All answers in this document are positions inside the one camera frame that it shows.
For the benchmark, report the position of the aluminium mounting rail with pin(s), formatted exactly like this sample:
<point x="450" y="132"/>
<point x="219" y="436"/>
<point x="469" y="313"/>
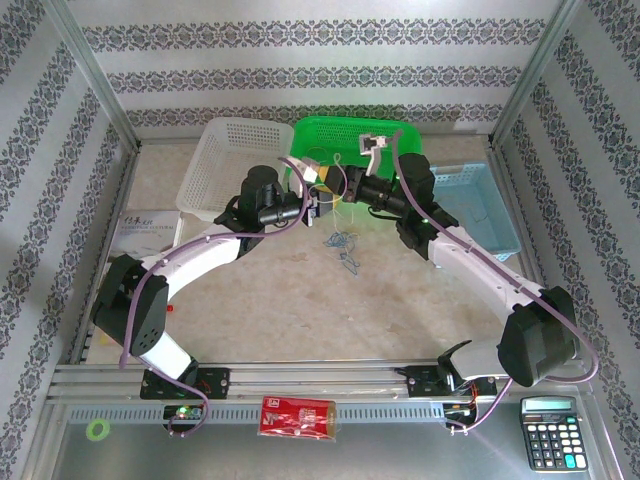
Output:
<point x="320" y="375"/>

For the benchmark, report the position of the grey printed book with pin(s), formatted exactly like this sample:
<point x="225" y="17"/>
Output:
<point x="140" y="232"/>

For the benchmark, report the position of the black desk calculator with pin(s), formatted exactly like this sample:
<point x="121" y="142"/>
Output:
<point x="554" y="440"/>

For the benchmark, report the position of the pile of rubber bands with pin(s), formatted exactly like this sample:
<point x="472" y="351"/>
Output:
<point x="335" y="240"/>
<point x="350" y="262"/>

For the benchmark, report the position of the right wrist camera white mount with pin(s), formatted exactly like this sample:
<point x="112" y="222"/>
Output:
<point x="370" y="145"/>

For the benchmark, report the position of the aluminium frame post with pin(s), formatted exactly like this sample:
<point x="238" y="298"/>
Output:
<point x="537" y="70"/>
<point x="90" y="70"/>

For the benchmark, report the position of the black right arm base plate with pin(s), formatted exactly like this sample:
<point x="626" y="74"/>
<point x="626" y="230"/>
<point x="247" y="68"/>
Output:
<point x="422" y="382"/>

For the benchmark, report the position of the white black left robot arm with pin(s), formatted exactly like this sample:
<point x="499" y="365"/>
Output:
<point x="200" y="252"/>

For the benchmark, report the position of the light blue plastic basket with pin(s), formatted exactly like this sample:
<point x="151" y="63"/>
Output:
<point x="492" y="235"/>

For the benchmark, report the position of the aluminium side rail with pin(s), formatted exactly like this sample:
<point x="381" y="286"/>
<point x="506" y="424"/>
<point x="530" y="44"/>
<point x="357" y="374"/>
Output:
<point x="512" y="200"/>
<point x="121" y="200"/>

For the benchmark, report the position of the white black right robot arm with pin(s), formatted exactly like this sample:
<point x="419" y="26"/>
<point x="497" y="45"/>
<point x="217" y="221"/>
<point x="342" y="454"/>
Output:
<point x="480" y="262"/>

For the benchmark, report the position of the green tape roll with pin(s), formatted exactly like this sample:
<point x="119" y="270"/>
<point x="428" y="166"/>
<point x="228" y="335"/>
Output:
<point x="90" y="430"/>

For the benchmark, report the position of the red foil packet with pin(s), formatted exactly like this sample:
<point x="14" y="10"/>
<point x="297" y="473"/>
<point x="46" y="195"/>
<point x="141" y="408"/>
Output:
<point x="297" y="417"/>

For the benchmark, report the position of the white perforated plastic basket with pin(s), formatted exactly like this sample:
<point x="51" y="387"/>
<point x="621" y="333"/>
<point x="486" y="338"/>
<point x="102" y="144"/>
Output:
<point x="225" y="160"/>

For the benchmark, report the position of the green perforated plastic basket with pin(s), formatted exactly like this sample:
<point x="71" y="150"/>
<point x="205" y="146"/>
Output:
<point x="345" y="132"/>

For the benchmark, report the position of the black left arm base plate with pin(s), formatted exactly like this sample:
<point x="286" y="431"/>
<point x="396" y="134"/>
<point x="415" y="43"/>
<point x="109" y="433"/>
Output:
<point x="217" y="382"/>

